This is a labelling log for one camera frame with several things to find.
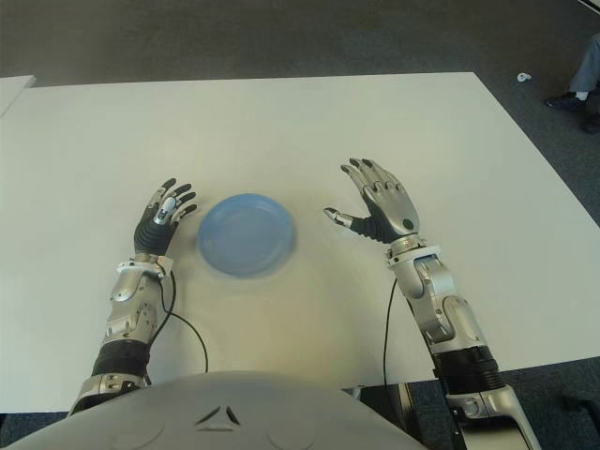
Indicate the black shoe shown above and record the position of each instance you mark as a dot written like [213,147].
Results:
[565,100]

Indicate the black table base frame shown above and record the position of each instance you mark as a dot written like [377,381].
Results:
[405,403]

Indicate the grey robot torso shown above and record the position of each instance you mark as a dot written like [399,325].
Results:
[211,412]

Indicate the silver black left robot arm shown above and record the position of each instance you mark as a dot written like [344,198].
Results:
[131,300]

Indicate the white side table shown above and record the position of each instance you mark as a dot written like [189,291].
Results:
[14,94]

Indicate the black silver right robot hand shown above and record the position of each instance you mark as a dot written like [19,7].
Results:
[394,211]

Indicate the grey trouser leg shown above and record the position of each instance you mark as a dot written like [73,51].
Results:
[588,65]

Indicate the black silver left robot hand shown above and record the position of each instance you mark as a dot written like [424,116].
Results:
[152,234]

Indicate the blue round plate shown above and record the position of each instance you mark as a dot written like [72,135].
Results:
[246,234]

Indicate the small white floor object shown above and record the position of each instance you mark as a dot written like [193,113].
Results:
[524,77]

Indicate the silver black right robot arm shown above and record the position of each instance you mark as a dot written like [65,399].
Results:
[436,290]

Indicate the black chair base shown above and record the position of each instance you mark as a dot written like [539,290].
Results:
[583,408]

